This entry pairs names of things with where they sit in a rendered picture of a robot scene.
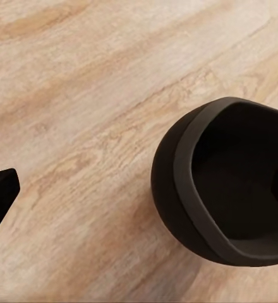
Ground cauldron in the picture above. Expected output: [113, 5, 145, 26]
[150, 96, 278, 266]

